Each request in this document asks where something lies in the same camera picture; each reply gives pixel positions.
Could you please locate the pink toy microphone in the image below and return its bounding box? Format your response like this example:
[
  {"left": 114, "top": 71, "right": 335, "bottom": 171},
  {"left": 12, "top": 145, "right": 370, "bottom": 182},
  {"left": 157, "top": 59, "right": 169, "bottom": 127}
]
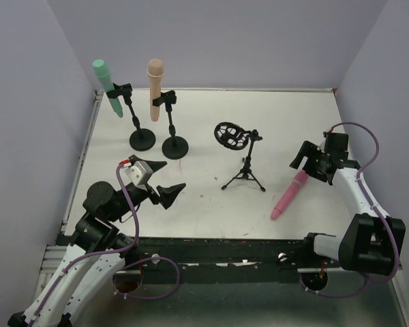
[{"left": 270, "top": 170, "right": 309, "bottom": 220}]

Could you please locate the black round-base clip stand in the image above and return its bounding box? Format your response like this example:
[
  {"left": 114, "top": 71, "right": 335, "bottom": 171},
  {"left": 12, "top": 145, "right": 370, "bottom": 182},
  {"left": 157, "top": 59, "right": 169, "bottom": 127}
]
[{"left": 107, "top": 83, "right": 156, "bottom": 151}]

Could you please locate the black tripod ring stand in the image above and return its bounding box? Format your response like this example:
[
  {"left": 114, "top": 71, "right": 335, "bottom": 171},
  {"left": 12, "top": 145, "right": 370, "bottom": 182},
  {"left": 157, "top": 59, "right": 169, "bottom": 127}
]
[{"left": 213, "top": 122, "right": 266, "bottom": 192}]

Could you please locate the peach toy microphone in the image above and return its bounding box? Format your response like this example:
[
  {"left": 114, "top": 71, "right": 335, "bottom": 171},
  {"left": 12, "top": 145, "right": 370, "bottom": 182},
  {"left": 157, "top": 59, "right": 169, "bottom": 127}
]
[{"left": 147, "top": 59, "right": 164, "bottom": 122}]

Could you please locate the green toy microphone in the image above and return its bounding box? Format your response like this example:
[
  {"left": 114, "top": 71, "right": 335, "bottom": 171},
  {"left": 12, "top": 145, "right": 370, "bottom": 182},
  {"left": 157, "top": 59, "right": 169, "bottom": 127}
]
[{"left": 92, "top": 59, "right": 123, "bottom": 118}]

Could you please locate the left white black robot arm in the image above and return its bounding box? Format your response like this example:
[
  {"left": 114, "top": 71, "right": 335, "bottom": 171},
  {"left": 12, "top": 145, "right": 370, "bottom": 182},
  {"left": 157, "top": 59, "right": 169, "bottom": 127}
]
[{"left": 7, "top": 155, "right": 186, "bottom": 326}]

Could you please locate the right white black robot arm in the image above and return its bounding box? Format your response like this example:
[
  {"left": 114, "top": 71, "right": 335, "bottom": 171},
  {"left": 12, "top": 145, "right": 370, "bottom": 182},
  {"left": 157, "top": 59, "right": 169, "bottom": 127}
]
[{"left": 290, "top": 132, "right": 406, "bottom": 276}]

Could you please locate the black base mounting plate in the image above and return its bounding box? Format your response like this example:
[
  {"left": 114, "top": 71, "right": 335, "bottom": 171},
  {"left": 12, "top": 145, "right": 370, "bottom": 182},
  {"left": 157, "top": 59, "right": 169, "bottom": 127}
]
[{"left": 55, "top": 234, "right": 342, "bottom": 285}]

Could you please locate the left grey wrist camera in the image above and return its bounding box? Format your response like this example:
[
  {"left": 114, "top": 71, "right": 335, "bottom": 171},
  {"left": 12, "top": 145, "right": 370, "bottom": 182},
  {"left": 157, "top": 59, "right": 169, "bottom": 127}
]
[{"left": 125, "top": 160, "right": 153, "bottom": 187}]

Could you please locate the left aluminium rail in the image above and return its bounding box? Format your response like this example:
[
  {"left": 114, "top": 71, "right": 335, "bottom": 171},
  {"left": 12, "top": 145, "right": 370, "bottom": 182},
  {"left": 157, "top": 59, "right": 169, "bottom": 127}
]
[{"left": 40, "top": 245, "right": 67, "bottom": 274}]

